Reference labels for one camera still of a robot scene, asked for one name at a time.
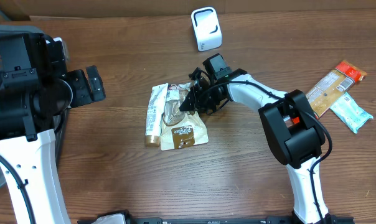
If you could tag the white cream tube gold cap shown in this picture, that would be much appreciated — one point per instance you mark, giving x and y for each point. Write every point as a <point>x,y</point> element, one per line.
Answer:
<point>154,115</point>

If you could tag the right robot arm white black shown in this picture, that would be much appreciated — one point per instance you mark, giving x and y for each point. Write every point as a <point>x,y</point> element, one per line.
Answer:
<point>294,134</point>

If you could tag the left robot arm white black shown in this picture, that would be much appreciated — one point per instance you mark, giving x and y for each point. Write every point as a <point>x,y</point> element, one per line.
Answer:
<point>35,86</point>

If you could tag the teal wet wipes pack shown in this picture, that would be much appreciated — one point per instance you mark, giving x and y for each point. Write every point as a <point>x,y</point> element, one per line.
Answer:
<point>350,113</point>

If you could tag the orange spaghetti pack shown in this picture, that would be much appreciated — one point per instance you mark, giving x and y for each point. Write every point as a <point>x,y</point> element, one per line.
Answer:
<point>332,86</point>

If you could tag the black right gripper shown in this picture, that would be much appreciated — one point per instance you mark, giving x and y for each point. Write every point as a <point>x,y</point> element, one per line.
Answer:
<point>201,94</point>

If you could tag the white barcode scanner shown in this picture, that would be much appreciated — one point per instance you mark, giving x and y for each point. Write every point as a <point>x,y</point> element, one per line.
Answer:
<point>206,28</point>

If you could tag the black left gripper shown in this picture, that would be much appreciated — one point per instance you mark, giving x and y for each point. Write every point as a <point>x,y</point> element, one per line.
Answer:
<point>81,88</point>

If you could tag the beige paper pouch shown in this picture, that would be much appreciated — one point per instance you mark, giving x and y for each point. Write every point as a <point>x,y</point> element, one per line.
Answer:
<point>180,128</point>

